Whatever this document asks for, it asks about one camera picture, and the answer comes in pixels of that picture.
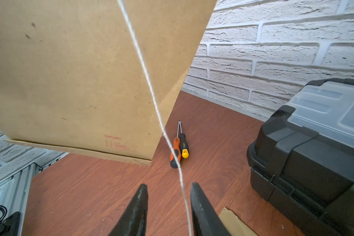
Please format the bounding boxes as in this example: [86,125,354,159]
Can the orange black screwdriver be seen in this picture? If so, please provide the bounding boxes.
[170,121,182,169]

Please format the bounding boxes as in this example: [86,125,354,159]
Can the black grey plastic toolbox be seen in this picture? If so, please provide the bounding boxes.
[247,78,354,236]

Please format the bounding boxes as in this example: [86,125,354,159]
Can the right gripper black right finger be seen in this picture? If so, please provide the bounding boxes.
[190,183,231,236]

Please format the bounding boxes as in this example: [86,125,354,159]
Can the black yellow screwdriver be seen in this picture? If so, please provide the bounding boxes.
[179,121,189,159]

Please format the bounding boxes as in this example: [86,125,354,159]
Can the brown kraft file bag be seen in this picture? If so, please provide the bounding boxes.
[0,1,216,165]
[219,207,258,236]

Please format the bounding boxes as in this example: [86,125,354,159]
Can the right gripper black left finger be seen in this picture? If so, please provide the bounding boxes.
[109,184,148,236]

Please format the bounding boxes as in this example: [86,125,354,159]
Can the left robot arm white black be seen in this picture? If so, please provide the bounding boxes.
[0,205,21,236]

